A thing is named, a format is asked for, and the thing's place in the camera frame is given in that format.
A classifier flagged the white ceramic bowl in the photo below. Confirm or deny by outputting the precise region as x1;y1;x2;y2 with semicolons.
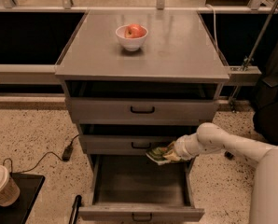
116;24;148;51

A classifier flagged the black handle bar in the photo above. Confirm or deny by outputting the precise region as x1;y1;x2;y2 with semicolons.
68;195;82;224

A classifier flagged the green jalapeno chip bag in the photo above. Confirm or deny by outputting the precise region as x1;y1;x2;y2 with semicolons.
146;144;183;165

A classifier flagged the top grey drawer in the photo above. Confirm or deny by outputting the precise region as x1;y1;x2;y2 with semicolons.
65;80;217;125

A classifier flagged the black office chair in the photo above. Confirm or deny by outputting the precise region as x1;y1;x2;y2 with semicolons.
224;28;278;161

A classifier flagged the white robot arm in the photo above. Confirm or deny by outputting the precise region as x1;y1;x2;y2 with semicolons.
164;123;278;224

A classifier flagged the grey drawer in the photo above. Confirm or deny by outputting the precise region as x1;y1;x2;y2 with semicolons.
65;80;217;125
80;124;197;155
79;155;204;224

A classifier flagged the middle grey drawer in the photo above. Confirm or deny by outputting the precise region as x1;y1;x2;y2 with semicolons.
80;124;197;155

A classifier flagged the grey drawer cabinet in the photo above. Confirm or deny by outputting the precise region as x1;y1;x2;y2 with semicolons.
54;8;231;173

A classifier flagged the red apple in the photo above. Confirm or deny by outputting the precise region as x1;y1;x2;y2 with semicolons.
124;23;146;38

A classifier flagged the black power adapter with cable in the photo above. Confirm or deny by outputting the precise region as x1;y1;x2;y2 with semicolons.
2;133;80;174

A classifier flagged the paper coffee cup with lid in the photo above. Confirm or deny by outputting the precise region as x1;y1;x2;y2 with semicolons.
0;165;21;207

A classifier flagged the bottom grey drawer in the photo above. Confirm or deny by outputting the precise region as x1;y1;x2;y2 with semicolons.
79;155;204;224

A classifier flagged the black side table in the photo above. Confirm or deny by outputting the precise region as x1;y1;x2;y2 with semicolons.
0;173;45;224

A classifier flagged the white cable on counter edge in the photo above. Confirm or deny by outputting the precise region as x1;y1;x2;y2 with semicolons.
205;4;221;55

